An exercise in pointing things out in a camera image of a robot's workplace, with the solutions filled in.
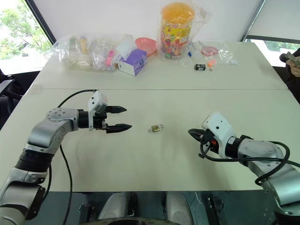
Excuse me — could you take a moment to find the yellow bottle in bag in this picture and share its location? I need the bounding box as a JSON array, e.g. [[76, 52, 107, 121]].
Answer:
[[78, 35, 91, 62]]

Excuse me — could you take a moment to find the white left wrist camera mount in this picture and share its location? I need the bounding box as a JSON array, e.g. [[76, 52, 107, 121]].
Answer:
[[87, 90, 109, 131]]

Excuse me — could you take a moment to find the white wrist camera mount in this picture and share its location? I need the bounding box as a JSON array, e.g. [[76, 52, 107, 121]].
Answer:
[[87, 90, 109, 131], [202, 112, 235, 158]]

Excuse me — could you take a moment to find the black table clamp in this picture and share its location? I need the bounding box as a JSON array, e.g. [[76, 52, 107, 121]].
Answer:
[[207, 196, 227, 225], [79, 202, 96, 213]]

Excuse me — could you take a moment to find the person in dark clothes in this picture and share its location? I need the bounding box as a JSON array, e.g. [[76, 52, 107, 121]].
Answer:
[[279, 47, 300, 105]]

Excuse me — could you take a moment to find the large clear plastic bag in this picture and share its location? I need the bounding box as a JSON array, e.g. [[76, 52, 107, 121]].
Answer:
[[50, 33, 133, 72]]

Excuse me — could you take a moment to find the pink plastic bowl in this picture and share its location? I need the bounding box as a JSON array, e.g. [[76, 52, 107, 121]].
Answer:
[[135, 37, 158, 57]]

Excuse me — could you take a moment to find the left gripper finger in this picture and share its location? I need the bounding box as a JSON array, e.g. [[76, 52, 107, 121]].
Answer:
[[105, 123, 133, 135], [109, 105, 128, 115]]

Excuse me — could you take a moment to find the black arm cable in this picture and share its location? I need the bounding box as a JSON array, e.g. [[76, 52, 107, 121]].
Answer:
[[198, 135, 300, 188], [57, 89, 98, 225]]

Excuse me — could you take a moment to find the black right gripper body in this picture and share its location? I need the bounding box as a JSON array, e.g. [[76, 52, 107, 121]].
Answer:
[[199, 128, 221, 153]]

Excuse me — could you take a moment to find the green bottle in bag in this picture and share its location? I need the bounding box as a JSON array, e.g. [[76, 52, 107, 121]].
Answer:
[[67, 37, 78, 52]]

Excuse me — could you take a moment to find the small clear plastic bag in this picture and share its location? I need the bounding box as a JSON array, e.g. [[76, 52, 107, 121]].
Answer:
[[187, 41, 240, 67]]

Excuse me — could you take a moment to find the red lidded round container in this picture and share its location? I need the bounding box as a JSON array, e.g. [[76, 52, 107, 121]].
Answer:
[[201, 45, 219, 57]]

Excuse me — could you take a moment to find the pink packet in bag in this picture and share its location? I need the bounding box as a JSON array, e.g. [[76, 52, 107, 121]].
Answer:
[[105, 50, 116, 67]]

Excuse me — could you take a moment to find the silver rounded robot leg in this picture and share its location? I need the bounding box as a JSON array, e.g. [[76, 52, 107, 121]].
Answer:
[[97, 191, 132, 221], [165, 191, 195, 225]]

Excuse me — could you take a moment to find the orange lidded candy jar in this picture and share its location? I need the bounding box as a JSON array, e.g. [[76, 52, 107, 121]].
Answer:
[[160, 2, 195, 59]]

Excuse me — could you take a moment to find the black window frame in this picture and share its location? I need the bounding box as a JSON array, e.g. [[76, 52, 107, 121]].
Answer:
[[24, 0, 57, 45], [240, 0, 300, 45]]

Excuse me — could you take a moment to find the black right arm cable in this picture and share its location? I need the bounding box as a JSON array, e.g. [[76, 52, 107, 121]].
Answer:
[[198, 135, 300, 188]]

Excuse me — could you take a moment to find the dark chair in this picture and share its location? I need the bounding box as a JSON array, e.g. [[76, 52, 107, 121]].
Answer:
[[0, 67, 41, 132]]

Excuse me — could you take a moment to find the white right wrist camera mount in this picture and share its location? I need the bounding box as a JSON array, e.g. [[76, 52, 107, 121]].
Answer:
[[202, 112, 235, 158]]

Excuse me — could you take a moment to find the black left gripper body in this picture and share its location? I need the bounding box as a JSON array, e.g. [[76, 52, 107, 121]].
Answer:
[[93, 106, 113, 134]]

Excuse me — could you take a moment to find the clear bag around jar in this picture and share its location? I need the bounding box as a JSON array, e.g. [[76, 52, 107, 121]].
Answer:
[[155, 0, 210, 62]]

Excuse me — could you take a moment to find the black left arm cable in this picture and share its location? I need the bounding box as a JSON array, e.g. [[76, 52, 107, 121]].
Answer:
[[57, 89, 98, 225]]

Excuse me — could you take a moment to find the small orange object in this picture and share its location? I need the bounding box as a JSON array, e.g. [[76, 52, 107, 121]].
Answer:
[[206, 59, 218, 71]]

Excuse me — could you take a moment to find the purple white tissue box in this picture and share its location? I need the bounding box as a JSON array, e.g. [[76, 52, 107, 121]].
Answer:
[[117, 48, 148, 77]]

